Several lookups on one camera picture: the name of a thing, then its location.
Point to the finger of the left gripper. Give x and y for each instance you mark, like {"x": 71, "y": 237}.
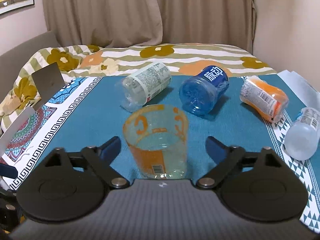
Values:
{"x": 8, "y": 171}

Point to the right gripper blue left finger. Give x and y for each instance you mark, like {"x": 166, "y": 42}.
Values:
{"x": 100, "y": 158}

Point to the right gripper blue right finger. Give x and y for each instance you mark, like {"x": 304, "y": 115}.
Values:
{"x": 227, "y": 159}

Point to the orange label clear cup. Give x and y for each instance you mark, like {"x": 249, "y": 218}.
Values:
{"x": 157, "y": 137}

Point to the blue plastic cup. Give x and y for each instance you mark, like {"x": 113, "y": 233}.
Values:
{"x": 200, "y": 93}

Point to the orange cup with white label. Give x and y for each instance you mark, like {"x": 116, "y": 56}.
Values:
{"x": 267, "y": 100}

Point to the small frosted white cup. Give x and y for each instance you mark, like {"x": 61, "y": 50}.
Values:
{"x": 302, "y": 138}

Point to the white label clear cup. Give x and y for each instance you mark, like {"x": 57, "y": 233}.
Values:
{"x": 137, "y": 89}

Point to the teal patterned mat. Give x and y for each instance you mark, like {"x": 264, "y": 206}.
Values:
{"x": 87, "y": 112}

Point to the floral striped bedspread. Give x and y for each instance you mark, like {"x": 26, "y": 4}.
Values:
{"x": 89, "y": 60}

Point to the grey headboard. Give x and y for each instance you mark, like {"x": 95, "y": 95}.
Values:
{"x": 13, "y": 60}

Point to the beige curtain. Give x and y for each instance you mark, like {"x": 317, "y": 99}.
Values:
{"x": 123, "y": 23}

